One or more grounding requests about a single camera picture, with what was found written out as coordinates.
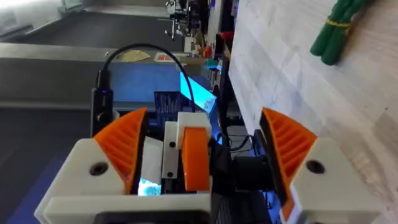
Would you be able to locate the green toy vegetable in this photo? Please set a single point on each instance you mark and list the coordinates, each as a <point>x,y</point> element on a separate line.
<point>337,34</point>

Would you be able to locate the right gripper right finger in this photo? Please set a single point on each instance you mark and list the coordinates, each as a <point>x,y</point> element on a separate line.
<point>323,189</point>

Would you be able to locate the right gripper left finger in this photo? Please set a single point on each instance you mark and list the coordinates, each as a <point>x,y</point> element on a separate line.
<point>81,174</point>

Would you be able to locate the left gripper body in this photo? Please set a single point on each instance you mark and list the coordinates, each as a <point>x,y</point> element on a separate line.
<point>248,174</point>

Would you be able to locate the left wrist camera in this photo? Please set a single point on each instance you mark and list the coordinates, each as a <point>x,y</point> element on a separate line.
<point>102,105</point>

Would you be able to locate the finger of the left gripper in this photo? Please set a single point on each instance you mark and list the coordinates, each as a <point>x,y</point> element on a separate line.
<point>196,155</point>

